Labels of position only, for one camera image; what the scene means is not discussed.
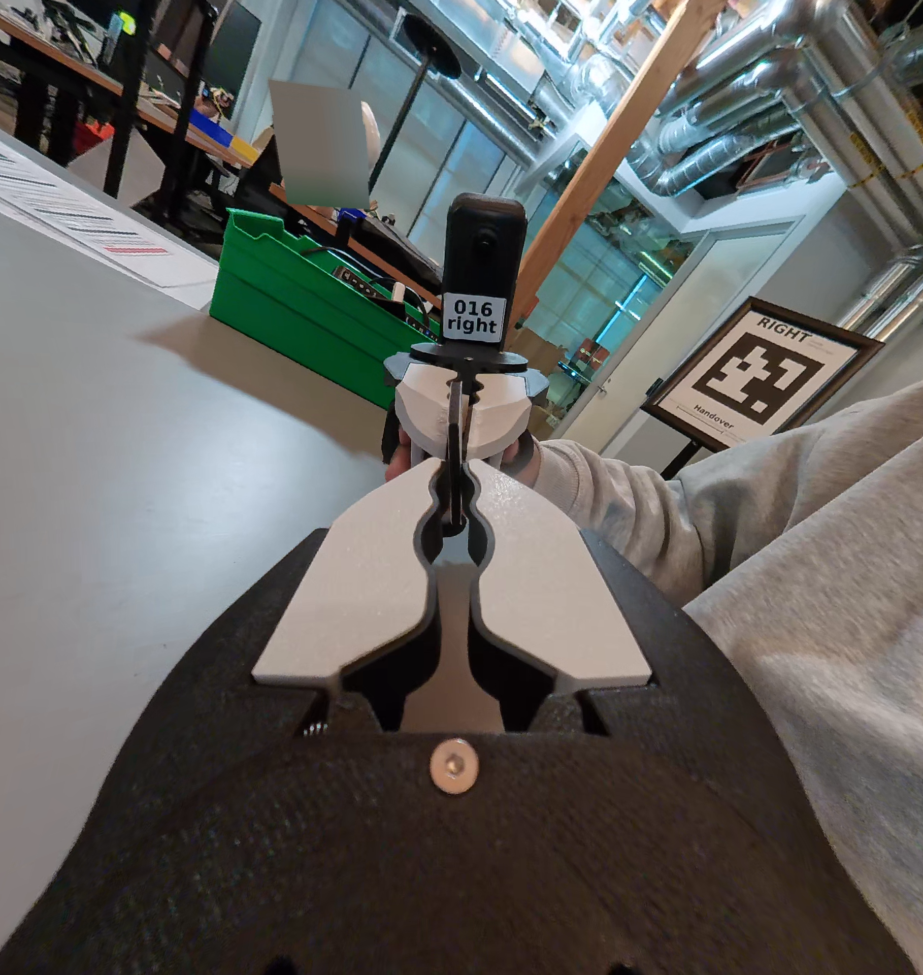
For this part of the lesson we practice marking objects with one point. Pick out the framed marker sign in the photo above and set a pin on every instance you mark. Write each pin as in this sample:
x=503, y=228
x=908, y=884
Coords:
x=766, y=373

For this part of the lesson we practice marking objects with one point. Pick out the person's right hand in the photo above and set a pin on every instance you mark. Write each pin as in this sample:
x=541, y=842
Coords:
x=521, y=461

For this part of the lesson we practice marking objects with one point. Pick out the black computer monitor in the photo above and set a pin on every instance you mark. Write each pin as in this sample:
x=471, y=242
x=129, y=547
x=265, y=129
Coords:
x=233, y=46

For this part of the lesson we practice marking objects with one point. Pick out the blue box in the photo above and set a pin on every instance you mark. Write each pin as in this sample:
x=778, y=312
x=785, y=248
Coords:
x=212, y=126

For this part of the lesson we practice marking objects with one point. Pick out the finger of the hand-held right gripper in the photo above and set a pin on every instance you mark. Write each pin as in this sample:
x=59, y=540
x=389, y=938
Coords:
x=499, y=415
x=423, y=415

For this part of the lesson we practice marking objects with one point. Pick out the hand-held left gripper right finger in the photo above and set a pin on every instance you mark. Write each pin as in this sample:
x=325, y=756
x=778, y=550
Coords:
x=560, y=602

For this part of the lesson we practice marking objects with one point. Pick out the printed paper sheet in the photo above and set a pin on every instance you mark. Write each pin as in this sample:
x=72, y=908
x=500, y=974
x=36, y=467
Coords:
x=65, y=206

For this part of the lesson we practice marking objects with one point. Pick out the silver ventilation ducts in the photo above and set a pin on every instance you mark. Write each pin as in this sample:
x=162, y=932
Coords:
x=774, y=99

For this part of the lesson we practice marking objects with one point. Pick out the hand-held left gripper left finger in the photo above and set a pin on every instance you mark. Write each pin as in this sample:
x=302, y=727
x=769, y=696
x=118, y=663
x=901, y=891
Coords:
x=355, y=594

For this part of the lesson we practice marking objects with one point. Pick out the wooden post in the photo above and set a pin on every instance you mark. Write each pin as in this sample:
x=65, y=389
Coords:
x=621, y=129

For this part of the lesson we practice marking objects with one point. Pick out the green plastic crate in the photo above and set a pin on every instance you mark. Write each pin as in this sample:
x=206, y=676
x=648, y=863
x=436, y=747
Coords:
x=294, y=320

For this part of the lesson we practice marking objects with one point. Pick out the long wooden desk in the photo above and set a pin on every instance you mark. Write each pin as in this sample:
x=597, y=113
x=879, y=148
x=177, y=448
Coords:
x=50, y=52

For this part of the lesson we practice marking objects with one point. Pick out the yellow box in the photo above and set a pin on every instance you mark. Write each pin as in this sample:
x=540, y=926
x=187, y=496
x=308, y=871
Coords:
x=244, y=150

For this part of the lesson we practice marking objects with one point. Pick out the black floor lamp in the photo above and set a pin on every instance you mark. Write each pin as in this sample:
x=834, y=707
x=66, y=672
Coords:
x=431, y=42

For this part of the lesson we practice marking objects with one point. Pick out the white door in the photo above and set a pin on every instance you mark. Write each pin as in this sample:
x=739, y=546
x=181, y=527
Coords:
x=743, y=266

